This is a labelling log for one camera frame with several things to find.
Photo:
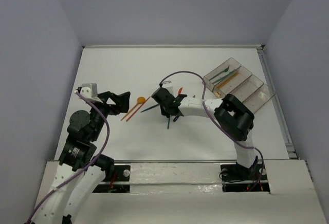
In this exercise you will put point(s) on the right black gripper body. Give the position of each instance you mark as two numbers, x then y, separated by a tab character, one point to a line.
164	110

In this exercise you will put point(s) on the teal curved spoon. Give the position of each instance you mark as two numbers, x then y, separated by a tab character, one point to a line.
225	70

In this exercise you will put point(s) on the teal fork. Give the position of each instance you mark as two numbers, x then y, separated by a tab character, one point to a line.
224	77

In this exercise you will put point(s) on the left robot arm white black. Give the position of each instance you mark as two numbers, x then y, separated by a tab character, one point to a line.
80	168

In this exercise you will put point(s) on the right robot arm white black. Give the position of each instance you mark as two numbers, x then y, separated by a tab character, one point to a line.
229	113

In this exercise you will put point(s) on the orange spoon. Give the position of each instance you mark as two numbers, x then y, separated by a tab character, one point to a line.
141	100

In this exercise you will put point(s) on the orange chopstick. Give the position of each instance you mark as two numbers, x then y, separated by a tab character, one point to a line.
135	111
132	109

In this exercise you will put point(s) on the blue spoon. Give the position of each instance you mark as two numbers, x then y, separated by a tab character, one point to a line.
149	108

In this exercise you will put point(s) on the clear four-compartment utensil organizer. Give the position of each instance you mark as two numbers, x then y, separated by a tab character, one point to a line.
248	87

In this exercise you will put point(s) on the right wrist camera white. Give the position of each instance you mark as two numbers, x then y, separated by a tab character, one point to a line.
168	86

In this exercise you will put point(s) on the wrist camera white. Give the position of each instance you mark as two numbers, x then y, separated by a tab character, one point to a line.
168	86
88	90

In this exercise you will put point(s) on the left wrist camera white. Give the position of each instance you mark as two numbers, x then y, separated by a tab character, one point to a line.
88	90

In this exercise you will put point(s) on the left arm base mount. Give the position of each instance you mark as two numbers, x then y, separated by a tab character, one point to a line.
118	182

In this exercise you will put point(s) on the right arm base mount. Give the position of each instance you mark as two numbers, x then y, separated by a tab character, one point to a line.
235	179

